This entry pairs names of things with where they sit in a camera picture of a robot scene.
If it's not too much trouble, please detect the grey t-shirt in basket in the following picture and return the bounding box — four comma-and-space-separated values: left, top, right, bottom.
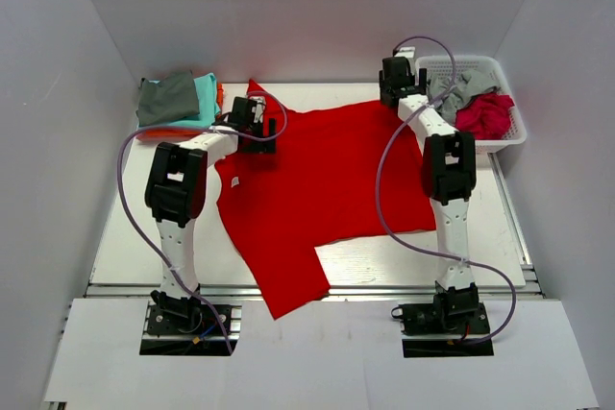
428, 69, 500, 126

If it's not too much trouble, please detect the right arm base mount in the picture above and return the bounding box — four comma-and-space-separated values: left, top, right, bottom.
391, 282, 494, 358

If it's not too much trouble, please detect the white plastic basket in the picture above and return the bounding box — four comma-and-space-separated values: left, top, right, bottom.
416, 55, 528, 154

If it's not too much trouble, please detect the red t-shirt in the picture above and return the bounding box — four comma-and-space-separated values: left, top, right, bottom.
215, 98, 436, 319

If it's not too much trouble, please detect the folded orange t-shirt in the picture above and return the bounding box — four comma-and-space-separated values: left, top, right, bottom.
138, 83, 226, 141

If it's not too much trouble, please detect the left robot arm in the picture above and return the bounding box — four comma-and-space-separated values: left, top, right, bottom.
145, 90, 280, 332

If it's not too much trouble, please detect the folded teal t-shirt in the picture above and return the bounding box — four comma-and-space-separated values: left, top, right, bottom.
147, 73, 218, 129

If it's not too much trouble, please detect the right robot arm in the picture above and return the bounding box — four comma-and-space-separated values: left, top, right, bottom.
379, 47, 479, 332

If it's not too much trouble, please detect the magenta t-shirt in basket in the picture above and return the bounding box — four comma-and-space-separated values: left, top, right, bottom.
455, 93, 514, 140

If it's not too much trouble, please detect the folded dark grey t-shirt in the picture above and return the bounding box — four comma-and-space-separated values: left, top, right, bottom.
136, 71, 200, 127

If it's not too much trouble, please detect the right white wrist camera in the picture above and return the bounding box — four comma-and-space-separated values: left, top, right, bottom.
393, 46, 416, 60

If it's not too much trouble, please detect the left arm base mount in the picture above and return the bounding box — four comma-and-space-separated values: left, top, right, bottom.
139, 290, 240, 357

